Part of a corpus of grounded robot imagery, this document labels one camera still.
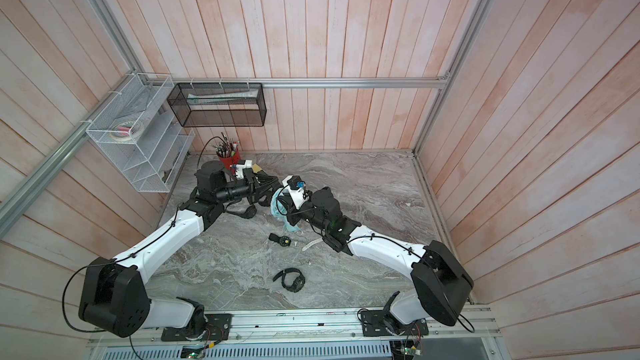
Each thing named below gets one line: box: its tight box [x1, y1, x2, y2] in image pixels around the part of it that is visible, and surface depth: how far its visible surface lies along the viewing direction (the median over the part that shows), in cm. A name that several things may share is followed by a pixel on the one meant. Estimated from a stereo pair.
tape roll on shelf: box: [110, 120, 144, 141], surface depth 75 cm
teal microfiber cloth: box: [270, 186, 301, 233], surface depth 75 cm
